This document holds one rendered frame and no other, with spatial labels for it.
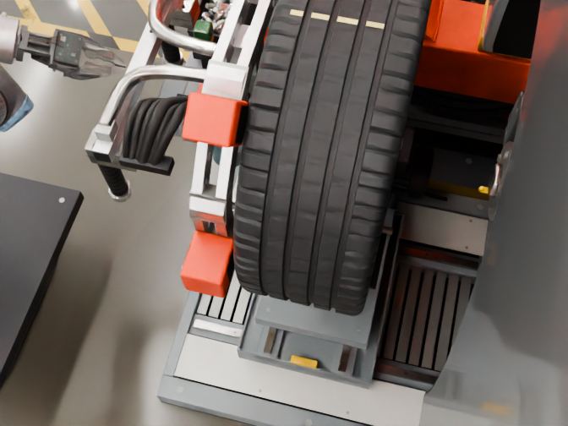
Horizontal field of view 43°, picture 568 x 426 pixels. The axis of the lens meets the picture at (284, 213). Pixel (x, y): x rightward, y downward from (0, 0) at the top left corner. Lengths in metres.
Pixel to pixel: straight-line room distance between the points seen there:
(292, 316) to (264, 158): 0.87
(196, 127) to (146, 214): 1.26
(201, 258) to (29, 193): 0.93
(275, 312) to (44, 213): 0.68
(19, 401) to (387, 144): 1.46
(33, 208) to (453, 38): 1.18
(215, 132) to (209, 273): 0.28
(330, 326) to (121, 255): 0.73
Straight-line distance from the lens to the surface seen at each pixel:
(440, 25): 1.82
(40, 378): 2.21
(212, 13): 1.99
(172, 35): 1.35
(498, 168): 1.37
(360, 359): 1.95
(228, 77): 1.14
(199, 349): 2.04
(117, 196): 1.47
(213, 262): 1.24
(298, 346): 1.95
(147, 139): 1.22
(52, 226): 2.02
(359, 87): 1.08
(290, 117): 1.08
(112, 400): 2.13
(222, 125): 1.06
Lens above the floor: 2.02
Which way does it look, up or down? 63 degrees down
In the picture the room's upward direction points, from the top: 2 degrees counter-clockwise
